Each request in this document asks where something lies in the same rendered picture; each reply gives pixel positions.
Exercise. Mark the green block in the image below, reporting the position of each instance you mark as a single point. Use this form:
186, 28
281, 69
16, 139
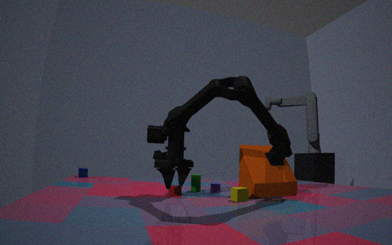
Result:
196, 179
196, 187

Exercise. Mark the small purple cube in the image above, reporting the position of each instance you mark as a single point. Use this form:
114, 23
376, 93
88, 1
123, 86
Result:
215, 187

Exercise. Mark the yellow cube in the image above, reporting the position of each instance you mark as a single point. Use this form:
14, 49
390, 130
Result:
239, 194

